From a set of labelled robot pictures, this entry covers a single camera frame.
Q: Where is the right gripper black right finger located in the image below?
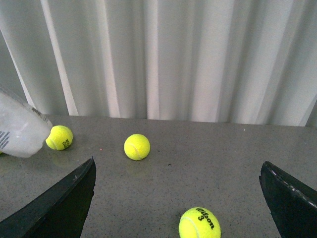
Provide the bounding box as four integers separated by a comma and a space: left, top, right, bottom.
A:
259, 161, 317, 238

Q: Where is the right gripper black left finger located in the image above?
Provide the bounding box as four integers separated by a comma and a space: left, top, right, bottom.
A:
0, 158, 96, 238

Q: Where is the clear Wilson tennis ball can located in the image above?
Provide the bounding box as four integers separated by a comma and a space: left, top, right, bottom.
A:
0, 87, 53, 158

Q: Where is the yellow tennis ball right centre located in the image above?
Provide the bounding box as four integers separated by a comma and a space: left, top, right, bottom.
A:
46, 125, 73, 151

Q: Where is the yellow Wilson 3 tennis ball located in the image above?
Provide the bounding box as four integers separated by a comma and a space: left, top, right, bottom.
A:
179, 207, 221, 238

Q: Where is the yellow tennis ball far right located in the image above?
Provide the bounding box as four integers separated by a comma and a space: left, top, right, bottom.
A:
124, 134, 151, 161

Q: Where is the white pleated curtain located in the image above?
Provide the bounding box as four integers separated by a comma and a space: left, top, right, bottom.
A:
0, 0, 317, 126

